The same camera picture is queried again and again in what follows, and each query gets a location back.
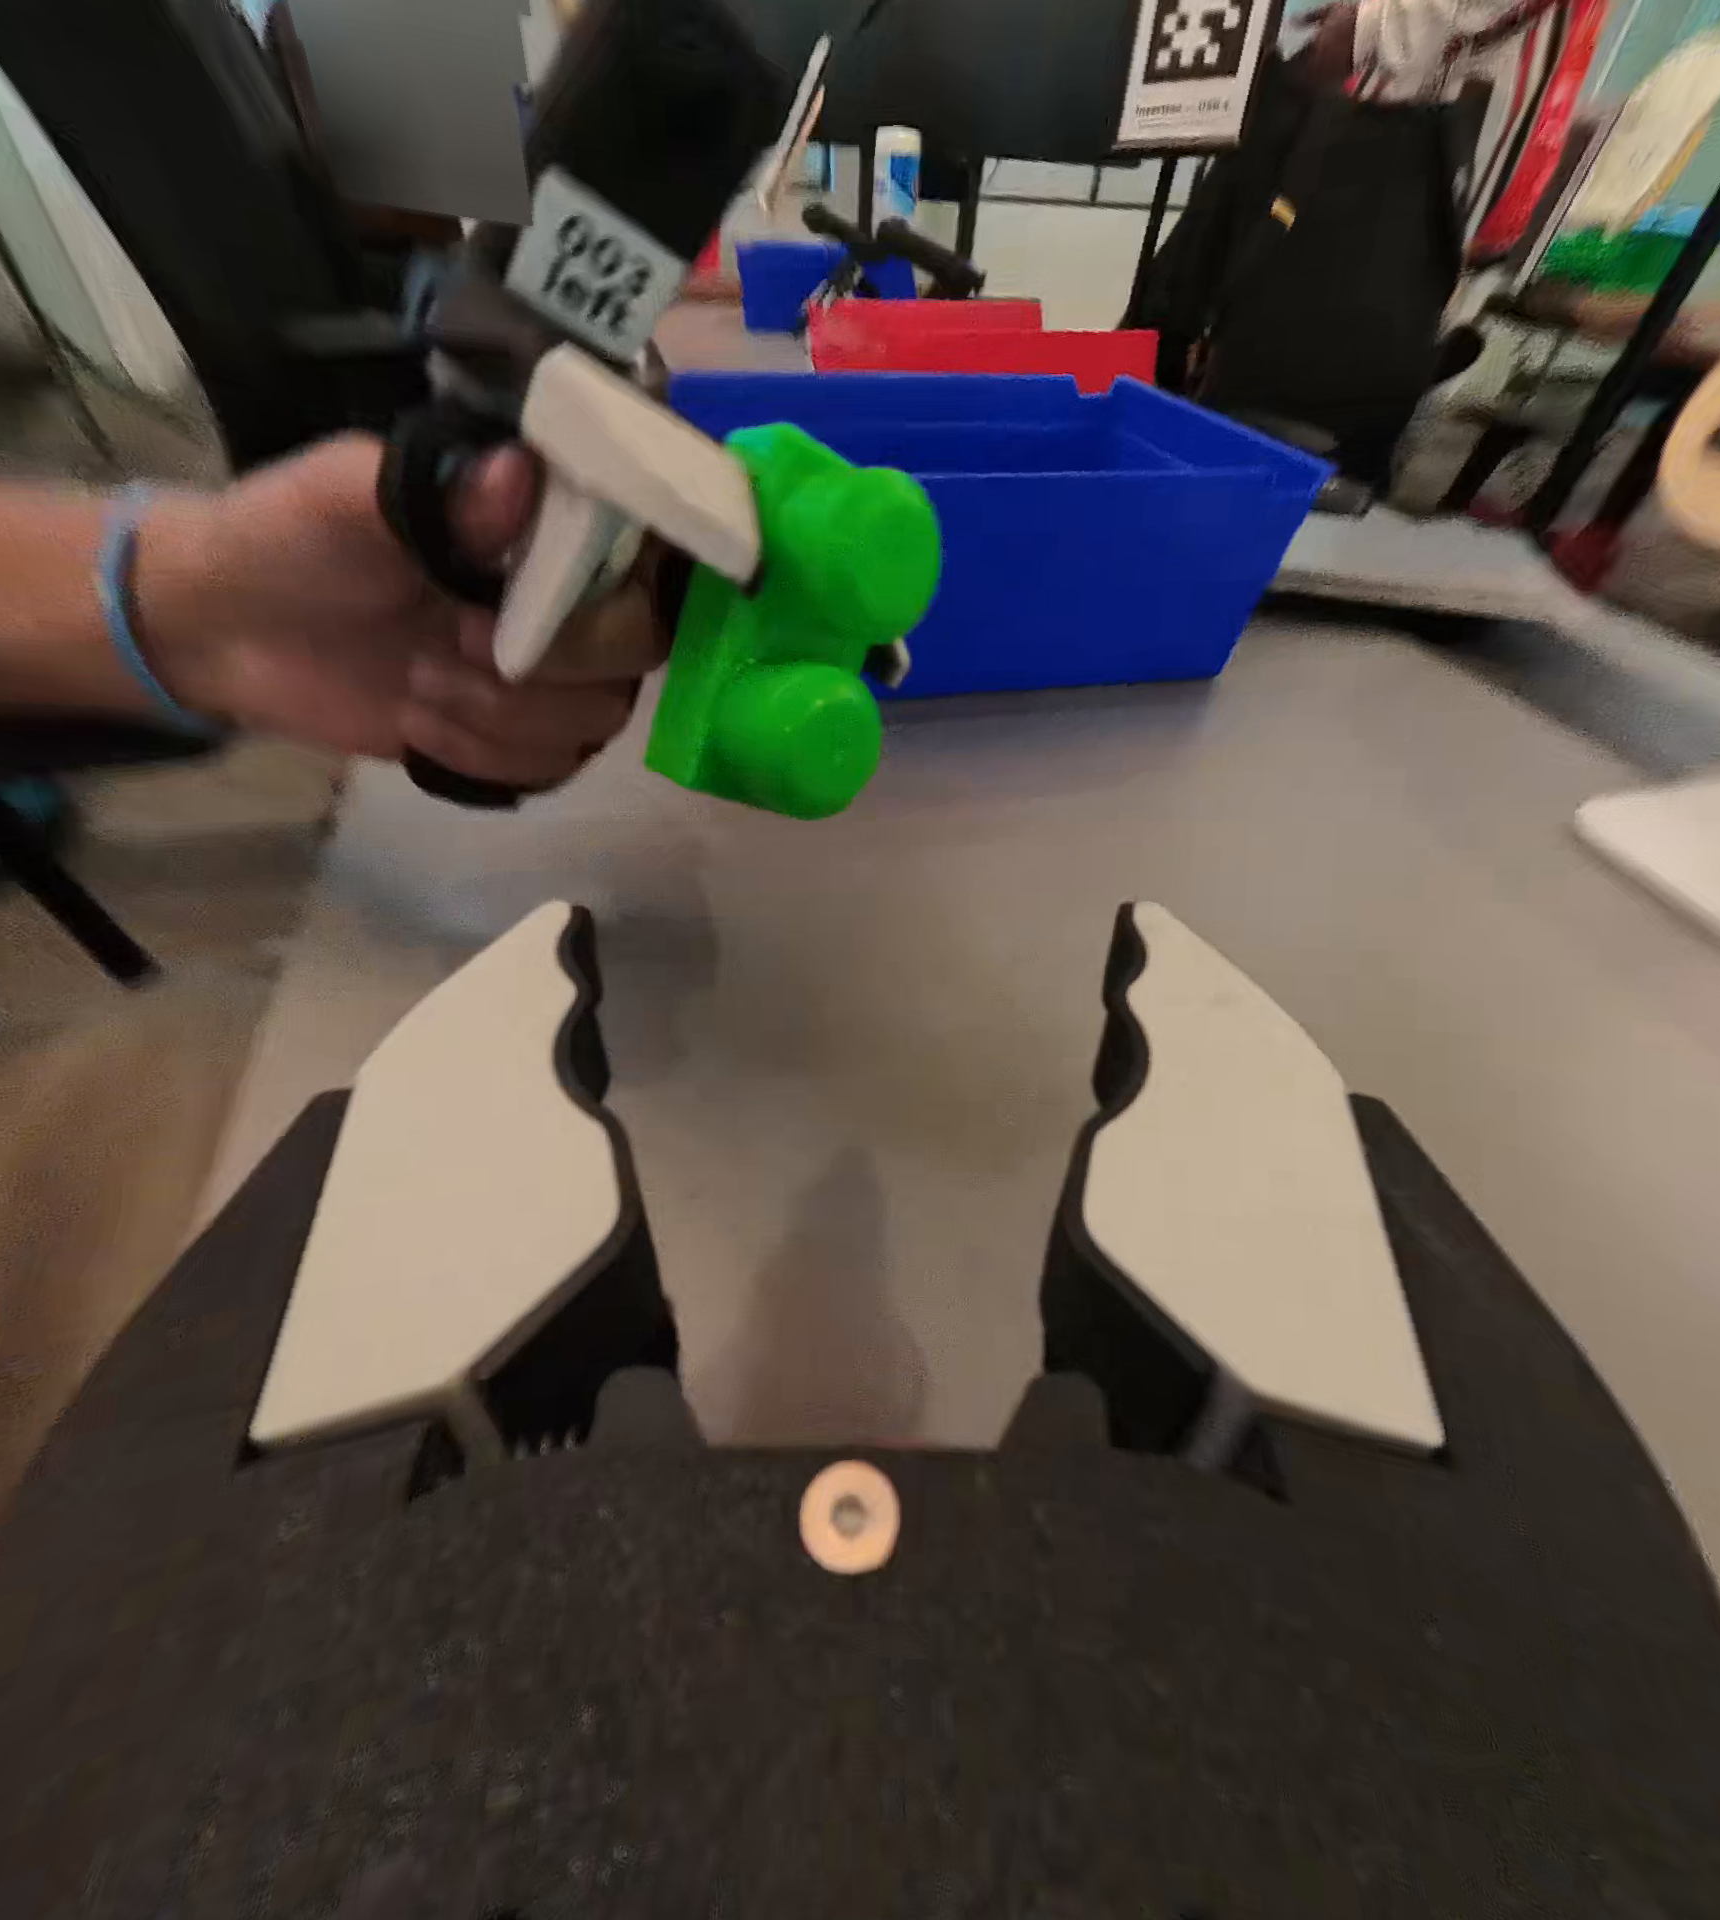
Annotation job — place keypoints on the green block with round pegs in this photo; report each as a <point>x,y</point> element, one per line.
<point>786,632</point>

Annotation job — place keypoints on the person's left hand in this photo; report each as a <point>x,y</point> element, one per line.
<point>305,600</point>

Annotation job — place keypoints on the small blue bin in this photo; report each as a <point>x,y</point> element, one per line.
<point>777,285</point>

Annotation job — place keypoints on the marker sign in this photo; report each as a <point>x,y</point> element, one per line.
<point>1200,46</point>

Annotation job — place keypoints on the blue plastic bin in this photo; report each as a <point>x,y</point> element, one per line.
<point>1071,571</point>

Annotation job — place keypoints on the red bin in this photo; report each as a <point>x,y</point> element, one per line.
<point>982,341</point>

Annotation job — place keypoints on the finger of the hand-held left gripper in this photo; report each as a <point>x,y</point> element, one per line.
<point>560,577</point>
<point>635,466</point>

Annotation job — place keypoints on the white plastic bottle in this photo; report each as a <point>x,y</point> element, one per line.
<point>900,180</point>

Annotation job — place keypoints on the large black screen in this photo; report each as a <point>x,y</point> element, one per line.
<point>1011,75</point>

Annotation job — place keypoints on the blue wristband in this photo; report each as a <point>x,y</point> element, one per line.
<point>116,585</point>

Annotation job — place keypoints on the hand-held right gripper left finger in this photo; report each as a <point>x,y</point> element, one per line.
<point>455,1201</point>

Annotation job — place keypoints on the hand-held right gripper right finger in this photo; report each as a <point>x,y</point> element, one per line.
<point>1236,1201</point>

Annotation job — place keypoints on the black metal stand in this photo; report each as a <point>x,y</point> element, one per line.
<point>936,263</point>

